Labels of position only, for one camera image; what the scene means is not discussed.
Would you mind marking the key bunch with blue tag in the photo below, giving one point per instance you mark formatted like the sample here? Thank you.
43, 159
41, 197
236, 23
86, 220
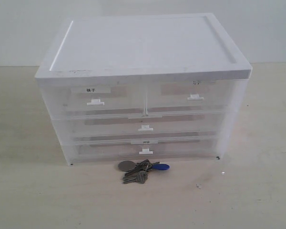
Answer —
138, 172

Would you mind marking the white plastic drawer cabinet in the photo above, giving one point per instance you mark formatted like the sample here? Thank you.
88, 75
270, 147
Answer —
140, 50

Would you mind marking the clear wide drawer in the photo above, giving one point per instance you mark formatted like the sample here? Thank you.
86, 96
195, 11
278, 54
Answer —
82, 130
181, 148

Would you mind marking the clear top left drawer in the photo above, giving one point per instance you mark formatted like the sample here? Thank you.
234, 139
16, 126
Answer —
104, 97

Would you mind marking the clear bottom wide drawer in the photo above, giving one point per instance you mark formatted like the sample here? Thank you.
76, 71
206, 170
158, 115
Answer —
181, 148

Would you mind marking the clear top right drawer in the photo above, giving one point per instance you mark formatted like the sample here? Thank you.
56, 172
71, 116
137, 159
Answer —
181, 95

